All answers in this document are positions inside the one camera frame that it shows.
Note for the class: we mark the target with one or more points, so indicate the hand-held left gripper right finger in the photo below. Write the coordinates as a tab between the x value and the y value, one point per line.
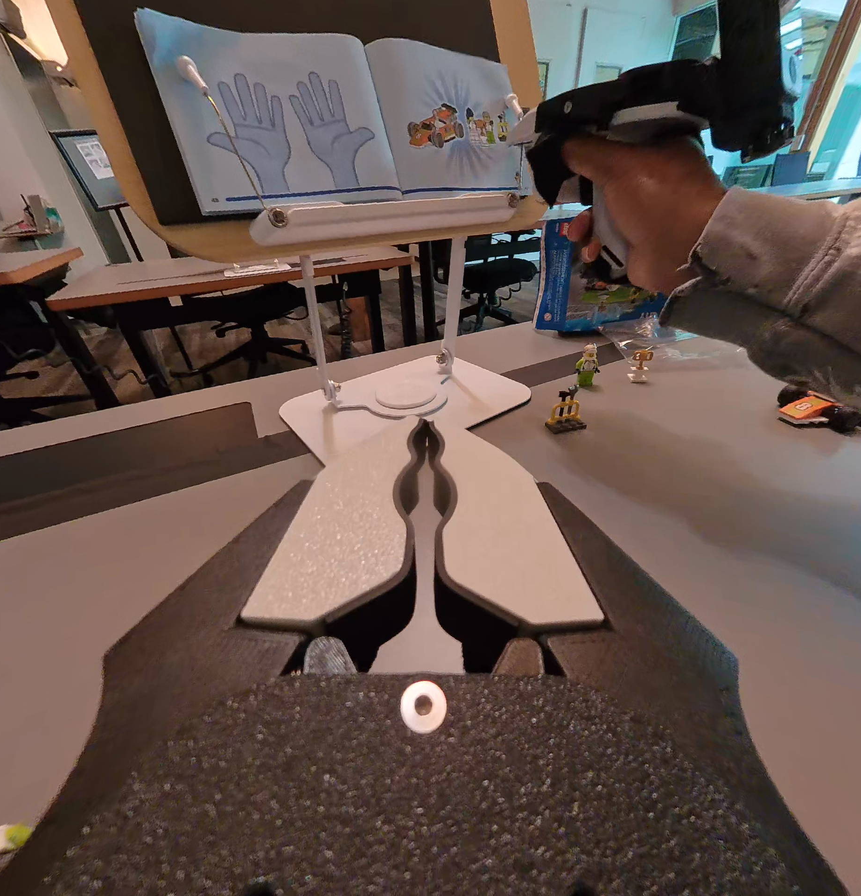
521	553

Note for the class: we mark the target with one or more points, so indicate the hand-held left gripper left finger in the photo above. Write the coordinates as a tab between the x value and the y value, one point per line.
325	553

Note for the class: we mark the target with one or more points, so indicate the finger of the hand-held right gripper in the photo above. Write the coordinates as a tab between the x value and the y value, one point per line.
654	123

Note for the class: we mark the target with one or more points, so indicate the small yellow lego piece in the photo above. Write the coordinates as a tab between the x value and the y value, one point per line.
565	406

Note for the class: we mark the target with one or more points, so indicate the white booklet stand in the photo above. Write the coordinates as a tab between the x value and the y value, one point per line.
402	399

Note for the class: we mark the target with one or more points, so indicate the orange lego race car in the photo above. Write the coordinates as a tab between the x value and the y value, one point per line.
808	408

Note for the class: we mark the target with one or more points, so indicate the lego instruction booklet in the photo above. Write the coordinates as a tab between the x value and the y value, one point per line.
290	84

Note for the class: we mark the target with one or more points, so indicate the person's right forearm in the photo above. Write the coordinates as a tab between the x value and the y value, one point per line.
794	294

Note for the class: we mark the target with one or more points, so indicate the blue lego set box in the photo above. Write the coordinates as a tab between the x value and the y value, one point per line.
570	301

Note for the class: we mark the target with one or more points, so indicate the green lego minifigure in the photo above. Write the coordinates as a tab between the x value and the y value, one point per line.
586	367

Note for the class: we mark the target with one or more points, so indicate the small tan lego piece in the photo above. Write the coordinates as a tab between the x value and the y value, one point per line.
639	367

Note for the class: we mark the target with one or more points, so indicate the person's right hand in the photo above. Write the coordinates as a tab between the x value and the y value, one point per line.
647	203

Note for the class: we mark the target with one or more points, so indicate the clear plastic bag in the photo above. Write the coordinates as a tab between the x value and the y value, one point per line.
661	336

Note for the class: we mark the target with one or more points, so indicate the black office chair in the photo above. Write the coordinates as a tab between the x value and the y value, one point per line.
500	273

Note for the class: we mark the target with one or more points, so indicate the small wooden desk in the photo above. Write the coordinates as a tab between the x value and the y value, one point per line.
192	276

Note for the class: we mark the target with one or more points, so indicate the white display stand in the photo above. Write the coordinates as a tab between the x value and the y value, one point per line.
31	217

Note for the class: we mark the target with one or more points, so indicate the small wall monitor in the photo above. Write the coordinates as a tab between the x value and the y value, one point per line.
92	168

